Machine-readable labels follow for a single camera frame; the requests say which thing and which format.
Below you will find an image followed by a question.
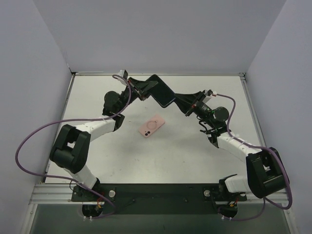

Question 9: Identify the pink cased phone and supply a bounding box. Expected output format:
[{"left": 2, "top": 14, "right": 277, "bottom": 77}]
[{"left": 138, "top": 115, "right": 165, "bottom": 138}]

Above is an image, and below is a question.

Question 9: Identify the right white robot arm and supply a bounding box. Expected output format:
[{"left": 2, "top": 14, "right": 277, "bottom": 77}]
[{"left": 175, "top": 90, "right": 292, "bottom": 201}]

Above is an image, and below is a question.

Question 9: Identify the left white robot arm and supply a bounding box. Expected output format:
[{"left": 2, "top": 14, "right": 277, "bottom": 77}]
[{"left": 50, "top": 75, "right": 158, "bottom": 202}]

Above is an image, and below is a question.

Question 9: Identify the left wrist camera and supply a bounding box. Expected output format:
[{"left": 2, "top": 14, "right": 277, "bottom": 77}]
[{"left": 118, "top": 70, "right": 128, "bottom": 79}]

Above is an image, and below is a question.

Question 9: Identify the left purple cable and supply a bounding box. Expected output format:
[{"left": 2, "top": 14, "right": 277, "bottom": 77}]
[{"left": 15, "top": 75, "right": 134, "bottom": 218}]

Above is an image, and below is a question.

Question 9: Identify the purple cable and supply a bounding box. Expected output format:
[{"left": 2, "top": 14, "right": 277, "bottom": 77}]
[
  {"left": 15, "top": 75, "right": 134, "bottom": 218},
  {"left": 214, "top": 93, "right": 293, "bottom": 221}
]

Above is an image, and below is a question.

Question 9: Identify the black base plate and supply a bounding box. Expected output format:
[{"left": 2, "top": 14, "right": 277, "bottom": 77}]
[{"left": 71, "top": 183, "right": 247, "bottom": 215}]

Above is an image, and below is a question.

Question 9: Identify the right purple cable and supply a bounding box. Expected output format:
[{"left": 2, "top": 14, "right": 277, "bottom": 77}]
[{"left": 214, "top": 93, "right": 293, "bottom": 221}]

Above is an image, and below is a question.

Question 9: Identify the aluminium front rail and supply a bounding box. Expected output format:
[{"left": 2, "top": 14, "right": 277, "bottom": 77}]
[{"left": 29, "top": 184, "right": 288, "bottom": 204}]

